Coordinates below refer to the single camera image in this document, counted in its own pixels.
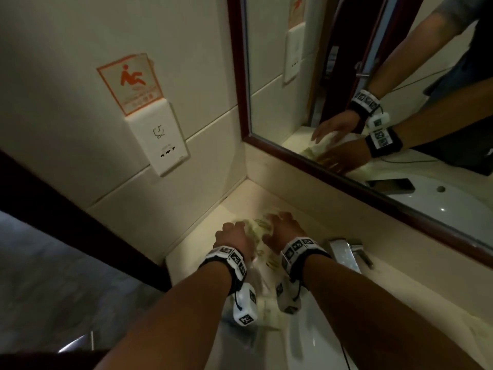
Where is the person's right hand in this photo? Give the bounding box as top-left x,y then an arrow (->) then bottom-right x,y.
261,211 -> 309,253

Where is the person's left hand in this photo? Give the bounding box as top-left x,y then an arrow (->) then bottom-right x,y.
214,221 -> 257,263

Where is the pile of cream toiletry packets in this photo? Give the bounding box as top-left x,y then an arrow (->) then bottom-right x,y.
231,215 -> 286,332

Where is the person's left forearm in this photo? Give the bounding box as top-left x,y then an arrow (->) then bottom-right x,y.
94,262 -> 234,370

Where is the person's right forearm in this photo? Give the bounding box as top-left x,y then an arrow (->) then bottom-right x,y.
302,254 -> 482,370

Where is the black wristband with marker tags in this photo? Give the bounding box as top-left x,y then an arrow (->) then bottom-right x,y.
197,246 -> 247,297
280,236 -> 333,289

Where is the chrome square faucet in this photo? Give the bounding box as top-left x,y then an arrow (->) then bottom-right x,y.
327,237 -> 375,275

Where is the white oval sink basin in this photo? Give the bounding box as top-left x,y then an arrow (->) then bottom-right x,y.
287,292 -> 347,370

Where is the dark wood framed mirror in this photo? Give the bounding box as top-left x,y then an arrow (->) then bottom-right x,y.
227,0 -> 493,268

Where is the orange slip warning sticker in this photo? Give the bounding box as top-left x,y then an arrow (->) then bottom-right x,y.
96,52 -> 163,117

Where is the dark red wooden door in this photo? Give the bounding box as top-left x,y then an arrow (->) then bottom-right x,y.
0,348 -> 116,370

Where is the white wall socket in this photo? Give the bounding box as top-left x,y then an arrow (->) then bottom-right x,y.
126,100 -> 190,178

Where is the dark wooden door frame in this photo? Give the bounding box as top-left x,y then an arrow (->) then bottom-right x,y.
0,148 -> 172,293

